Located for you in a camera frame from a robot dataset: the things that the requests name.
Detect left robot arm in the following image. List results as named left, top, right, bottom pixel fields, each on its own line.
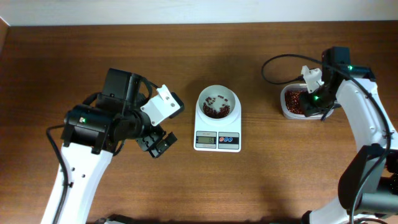
left=41, top=68, right=184, bottom=223

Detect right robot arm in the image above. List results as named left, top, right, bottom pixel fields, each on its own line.
left=299, top=47, right=397, bottom=223

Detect white digital kitchen scale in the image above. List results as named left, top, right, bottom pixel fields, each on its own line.
left=193, top=94, right=242, bottom=152

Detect clear plastic bean container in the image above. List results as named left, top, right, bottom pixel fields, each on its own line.
left=280, top=83, right=323, bottom=120

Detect white round bowl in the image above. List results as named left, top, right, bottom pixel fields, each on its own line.
left=197, top=85, right=236, bottom=118

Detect red beans in bowl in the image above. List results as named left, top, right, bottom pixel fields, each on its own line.
left=202, top=95, right=231, bottom=119

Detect right black cable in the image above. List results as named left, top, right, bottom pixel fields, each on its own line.
left=261, top=54, right=392, bottom=224

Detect black cable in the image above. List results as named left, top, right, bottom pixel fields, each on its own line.
left=261, top=54, right=392, bottom=224
left=45, top=124, right=70, bottom=224

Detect left black cable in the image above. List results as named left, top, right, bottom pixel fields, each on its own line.
left=45, top=124, right=70, bottom=224

